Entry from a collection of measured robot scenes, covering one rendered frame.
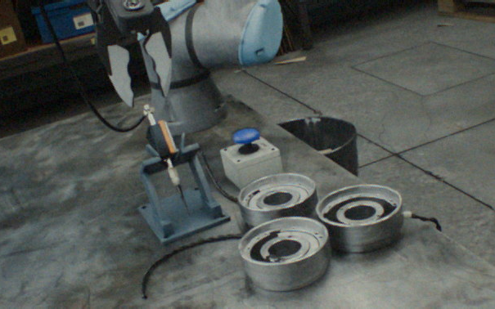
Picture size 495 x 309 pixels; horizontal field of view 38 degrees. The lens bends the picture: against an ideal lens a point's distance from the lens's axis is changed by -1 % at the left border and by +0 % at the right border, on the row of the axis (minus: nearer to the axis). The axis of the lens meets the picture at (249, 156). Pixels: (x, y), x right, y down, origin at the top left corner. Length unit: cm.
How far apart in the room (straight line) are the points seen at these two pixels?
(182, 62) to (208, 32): 8
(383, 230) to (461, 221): 166
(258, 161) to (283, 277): 30
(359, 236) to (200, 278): 20
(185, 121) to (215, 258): 47
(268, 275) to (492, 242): 164
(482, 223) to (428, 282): 169
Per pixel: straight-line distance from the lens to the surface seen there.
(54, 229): 112
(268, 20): 126
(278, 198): 99
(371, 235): 86
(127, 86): 98
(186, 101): 134
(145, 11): 88
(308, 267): 81
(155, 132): 100
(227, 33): 125
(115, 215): 110
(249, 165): 106
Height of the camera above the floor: 126
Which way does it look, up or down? 23 degrees down
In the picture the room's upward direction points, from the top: 12 degrees counter-clockwise
